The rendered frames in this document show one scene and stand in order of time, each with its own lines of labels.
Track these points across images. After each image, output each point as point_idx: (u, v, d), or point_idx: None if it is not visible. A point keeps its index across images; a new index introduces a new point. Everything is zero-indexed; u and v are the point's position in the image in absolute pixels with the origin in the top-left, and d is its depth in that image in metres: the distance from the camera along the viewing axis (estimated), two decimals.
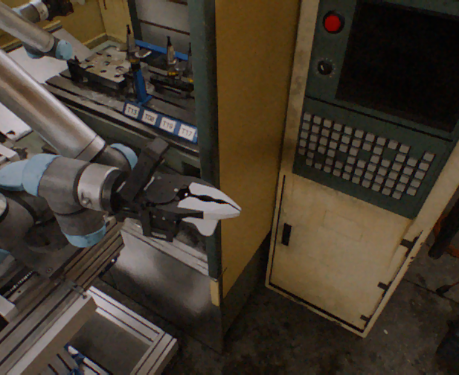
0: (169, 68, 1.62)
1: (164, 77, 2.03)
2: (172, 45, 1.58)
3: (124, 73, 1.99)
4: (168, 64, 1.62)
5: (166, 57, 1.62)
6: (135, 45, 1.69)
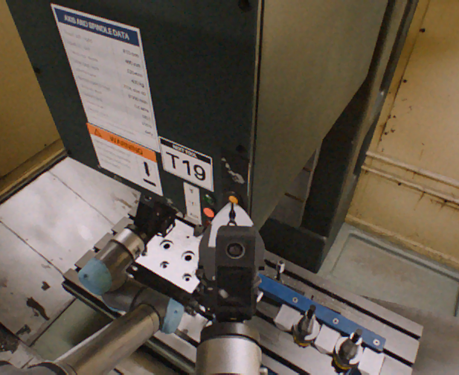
0: (305, 343, 0.95)
1: None
2: (315, 315, 0.90)
3: (198, 273, 1.31)
4: (302, 336, 0.94)
5: (299, 325, 0.94)
6: None
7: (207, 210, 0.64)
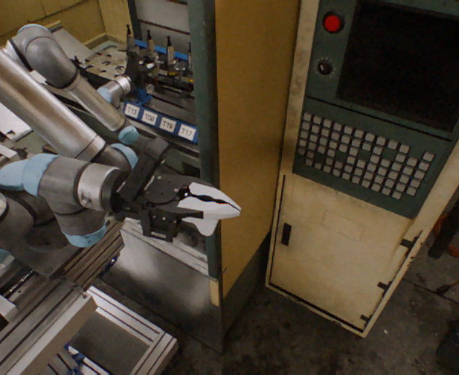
0: (169, 68, 1.62)
1: (164, 77, 2.04)
2: (172, 45, 1.58)
3: (124, 73, 1.99)
4: (168, 64, 1.62)
5: (166, 57, 1.62)
6: (135, 45, 1.69)
7: None
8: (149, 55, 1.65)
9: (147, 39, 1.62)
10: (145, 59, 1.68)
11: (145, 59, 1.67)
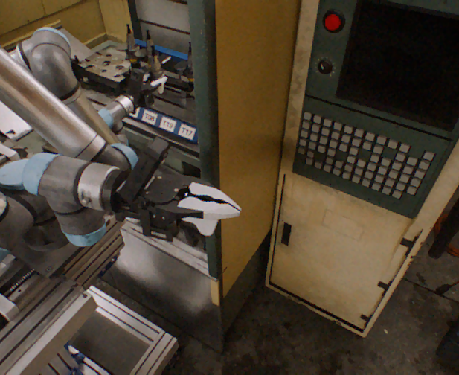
0: (155, 79, 1.56)
1: (164, 77, 2.03)
2: (156, 55, 1.52)
3: (124, 72, 1.99)
4: (152, 74, 1.56)
5: (150, 67, 1.55)
6: (135, 44, 1.69)
7: None
8: (149, 55, 1.65)
9: (146, 39, 1.62)
10: (145, 59, 1.68)
11: (145, 59, 1.67)
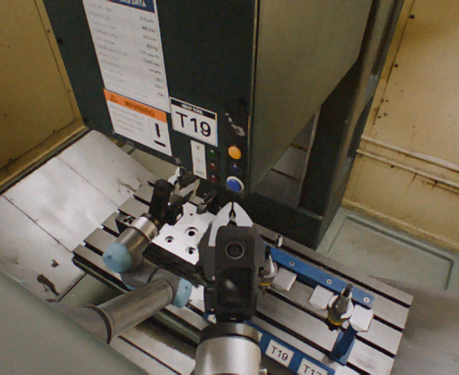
0: (184, 184, 1.15)
1: None
2: None
3: None
4: (181, 178, 1.14)
5: (178, 169, 1.14)
6: None
7: (212, 165, 0.72)
8: (265, 274, 1.06)
9: (265, 256, 1.02)
10: None
11: None
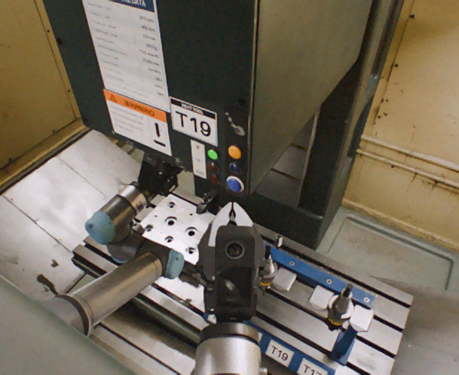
0: None
1: None
2: None
3: None
4: None
5: None
6: None
7: (212, 164, 0.72)
8: (265, 274, 1.06)
9: (265, 256, 1.02)
10: None
11: None
